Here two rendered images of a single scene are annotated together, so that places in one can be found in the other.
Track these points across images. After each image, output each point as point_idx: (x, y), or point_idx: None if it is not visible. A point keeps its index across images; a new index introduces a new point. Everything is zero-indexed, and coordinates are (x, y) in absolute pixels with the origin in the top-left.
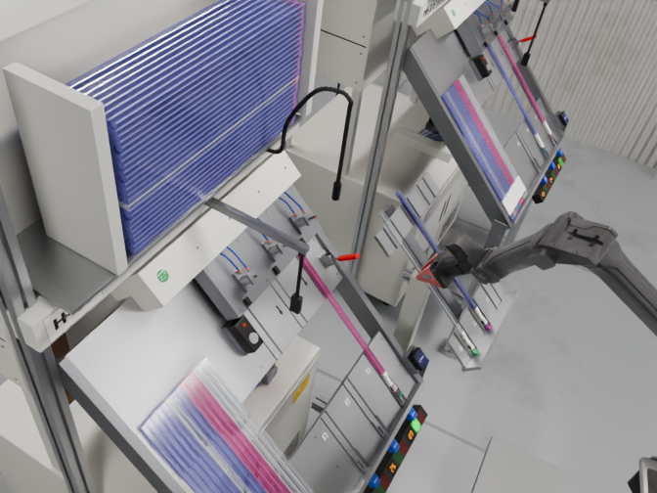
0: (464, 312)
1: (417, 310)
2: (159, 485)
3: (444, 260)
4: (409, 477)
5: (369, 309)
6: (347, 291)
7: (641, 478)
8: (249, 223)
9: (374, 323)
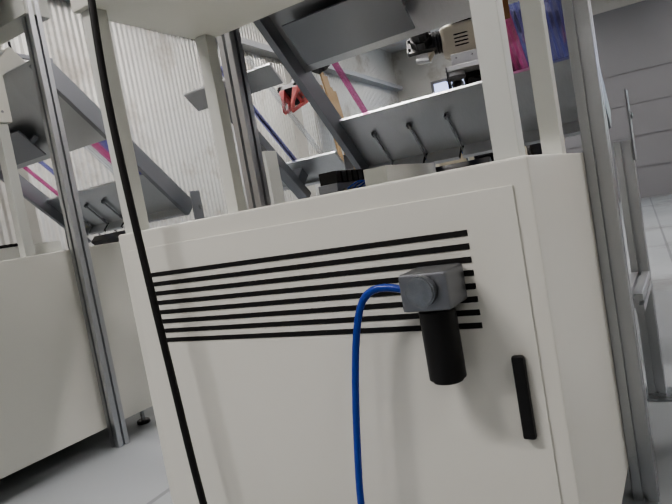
0: (303, 158)
1: (282, 191)
2: None
3: (294, 81)
4: None
5: (328, 98)
6: (313, 86)
7: (460, 65)
8: None
9: (335, 112)
